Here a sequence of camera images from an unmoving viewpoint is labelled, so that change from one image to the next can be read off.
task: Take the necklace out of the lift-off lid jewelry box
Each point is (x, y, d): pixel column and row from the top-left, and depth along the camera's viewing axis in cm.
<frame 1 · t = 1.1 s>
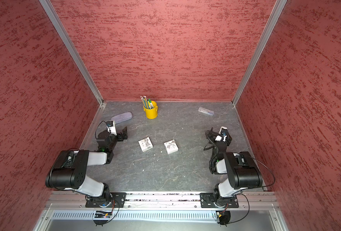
left hand: (119, 129, 93), fingers open
right hand: (218, 131, 89), fingers open
yellow pencil cup: (151, 113, 110), point 5 cm above the table
pencils and markers bunch: (147, 103, 104), point 14 cm above the table
purple glasses case: (122, 117, 109), point 3 cm above the table
clear plastic case: (206, 111, 116), point 2 cm above the table
small pink gift box: (145, 144, 94), point 4 cm above the table

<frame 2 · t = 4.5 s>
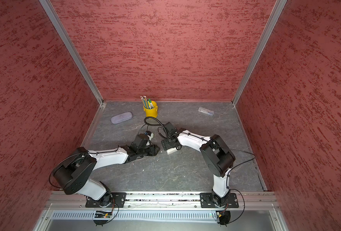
left hand: (156, 151, 90), fingers open
right hand: (169, 146, 93), fingers open
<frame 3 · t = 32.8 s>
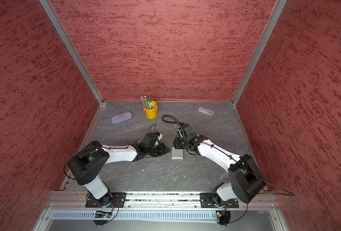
left hand: (169, 153, 88), fingers closed
right hand: (175, 145, 86), fingers open
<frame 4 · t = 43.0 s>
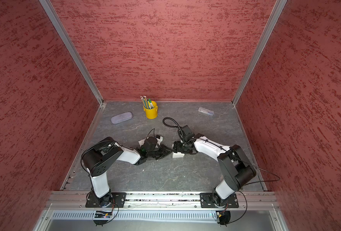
left hand: (172, 154, 90), fingers closed
right hand: (176, 152, 89), fingers open
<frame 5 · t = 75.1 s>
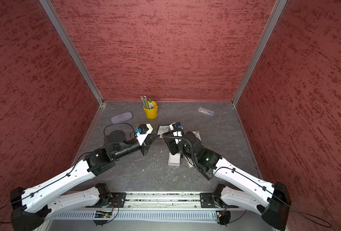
left hand: (157, 137, 65), fingers closed
right hand: (166, 140, 72), fingers open
